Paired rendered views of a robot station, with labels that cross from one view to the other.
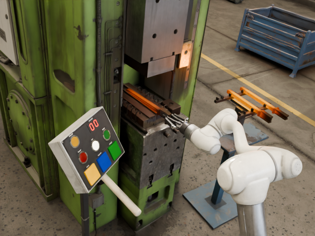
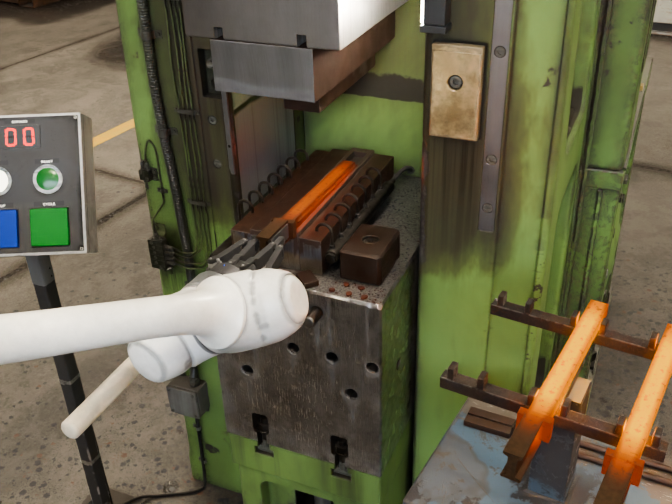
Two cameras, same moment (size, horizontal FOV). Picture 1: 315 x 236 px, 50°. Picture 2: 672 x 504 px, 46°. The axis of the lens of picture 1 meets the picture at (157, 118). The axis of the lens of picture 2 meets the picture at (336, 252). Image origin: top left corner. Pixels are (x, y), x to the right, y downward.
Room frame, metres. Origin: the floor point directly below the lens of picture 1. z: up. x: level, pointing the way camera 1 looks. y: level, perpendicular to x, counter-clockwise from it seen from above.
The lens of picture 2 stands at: (1.32, -1.28, 1.75)
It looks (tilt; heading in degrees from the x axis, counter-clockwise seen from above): 31 degrees down; 68
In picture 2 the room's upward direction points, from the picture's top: 2 degrees counter-clockwise
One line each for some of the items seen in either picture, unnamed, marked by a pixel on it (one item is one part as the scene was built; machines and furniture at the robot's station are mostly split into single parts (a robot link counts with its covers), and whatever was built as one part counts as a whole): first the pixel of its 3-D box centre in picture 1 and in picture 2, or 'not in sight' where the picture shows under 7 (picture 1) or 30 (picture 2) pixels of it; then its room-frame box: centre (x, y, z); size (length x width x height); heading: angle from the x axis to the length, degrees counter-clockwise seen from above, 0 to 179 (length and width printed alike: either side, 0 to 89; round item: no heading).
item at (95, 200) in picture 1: (96, 199); (189, 395); (1.55, 0.35, 0.36); 0.09 x 0.07 x 0.12; 134
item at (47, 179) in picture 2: (106, 134); (47, 179); (1.33, 0.24, 1.09); 0.05 x 0.03 x 0.04; 134
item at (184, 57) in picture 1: (184, 54); (456, 92); (2.03, -0.13, 1.27); 0.09 x 0.02 x 0.17; 134
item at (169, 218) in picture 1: (148, 224); not in sight; (1.68, -0.02, 0.01); 0.58 x 0.39 x 0.01; 134
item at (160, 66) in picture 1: (138, 52); (311, 38); (1.87, 0.16, 1.32); 0.42 x 0.20 x 0.10; 44
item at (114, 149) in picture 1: (114, 150); (50, 227); (1.31, 0.20, 1.01); 0.07 x 0.05 x 0.07; 159
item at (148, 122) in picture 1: (135, 103); (318, 201); (1.87, 0.16, 0.96); 0.42 x 0.20 x 0.09; 44
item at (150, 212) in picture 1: (134, 179); (349, 446); (1.91, 0.12, 0.23); 0.55 x 0.37 x 0.47; 44
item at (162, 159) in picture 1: (138, 132); (346, 304); (1.91, 0.12, 0.69); 0.56 x 0.38 x 0.45; 44
